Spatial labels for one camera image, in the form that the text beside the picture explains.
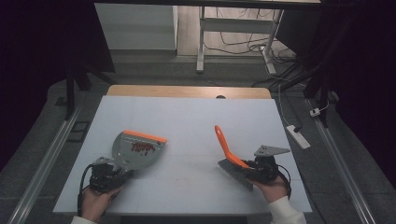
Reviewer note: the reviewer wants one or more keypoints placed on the orange brush with grey bristles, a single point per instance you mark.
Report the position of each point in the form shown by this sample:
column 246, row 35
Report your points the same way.
column 222, row 141

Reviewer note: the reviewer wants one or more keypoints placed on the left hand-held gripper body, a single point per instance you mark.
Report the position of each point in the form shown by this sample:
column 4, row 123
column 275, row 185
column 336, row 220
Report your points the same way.
column 102, row 179

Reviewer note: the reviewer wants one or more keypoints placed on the white cabinet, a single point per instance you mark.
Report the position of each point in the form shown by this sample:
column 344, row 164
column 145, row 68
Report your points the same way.
column 137, row 28

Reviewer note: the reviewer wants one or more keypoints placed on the aluminium floor rail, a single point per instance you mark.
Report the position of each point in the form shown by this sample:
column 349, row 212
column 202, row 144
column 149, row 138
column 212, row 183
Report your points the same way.
column 46, row 158
column 339, row 161

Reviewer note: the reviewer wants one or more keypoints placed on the dark curtain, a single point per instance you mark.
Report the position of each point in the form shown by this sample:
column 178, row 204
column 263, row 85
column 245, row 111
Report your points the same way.
column 37, row 62
column 367, row 77

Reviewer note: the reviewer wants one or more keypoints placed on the grey dustpan with orange edge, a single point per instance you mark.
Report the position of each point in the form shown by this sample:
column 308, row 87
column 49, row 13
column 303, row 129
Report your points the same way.
column 121, row 152

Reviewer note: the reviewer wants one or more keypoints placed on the white desk frame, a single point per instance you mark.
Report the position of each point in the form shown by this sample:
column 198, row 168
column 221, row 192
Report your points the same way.
column 236, row 25

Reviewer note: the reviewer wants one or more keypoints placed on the person's left hand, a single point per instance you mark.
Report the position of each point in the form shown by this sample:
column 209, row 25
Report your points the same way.
column 98, row 202

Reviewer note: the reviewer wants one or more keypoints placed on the wooden table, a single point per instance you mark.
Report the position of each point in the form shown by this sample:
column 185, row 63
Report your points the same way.
column 186, row 91

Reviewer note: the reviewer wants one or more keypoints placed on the black table grommet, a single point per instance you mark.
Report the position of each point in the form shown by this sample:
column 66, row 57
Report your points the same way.
column 220, row 97

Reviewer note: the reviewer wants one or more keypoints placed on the small white adapter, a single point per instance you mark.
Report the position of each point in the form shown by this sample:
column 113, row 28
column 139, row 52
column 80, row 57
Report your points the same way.
column 314, row 112

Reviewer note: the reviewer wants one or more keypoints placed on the white table mat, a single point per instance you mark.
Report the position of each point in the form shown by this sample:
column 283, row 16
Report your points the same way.
column 186, row 118

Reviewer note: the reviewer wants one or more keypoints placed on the white power strip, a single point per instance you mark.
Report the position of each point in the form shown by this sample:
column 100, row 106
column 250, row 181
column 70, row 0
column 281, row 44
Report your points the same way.
column 298, row 137

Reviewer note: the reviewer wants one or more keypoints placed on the pile of red beans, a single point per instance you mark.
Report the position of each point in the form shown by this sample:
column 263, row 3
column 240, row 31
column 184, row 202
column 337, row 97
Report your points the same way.
column 141, row 147

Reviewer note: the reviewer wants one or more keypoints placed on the person's right hand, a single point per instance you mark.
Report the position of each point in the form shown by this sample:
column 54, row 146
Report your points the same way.
column 272, row 191

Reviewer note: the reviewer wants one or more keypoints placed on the black metal stand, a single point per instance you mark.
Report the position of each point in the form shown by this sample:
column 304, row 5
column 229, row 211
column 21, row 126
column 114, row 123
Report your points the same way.
column 70, row 93
column 323, row 93

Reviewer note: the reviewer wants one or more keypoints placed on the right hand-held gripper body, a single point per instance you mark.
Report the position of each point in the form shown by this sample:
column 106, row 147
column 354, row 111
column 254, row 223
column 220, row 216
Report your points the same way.
column 266, row 171

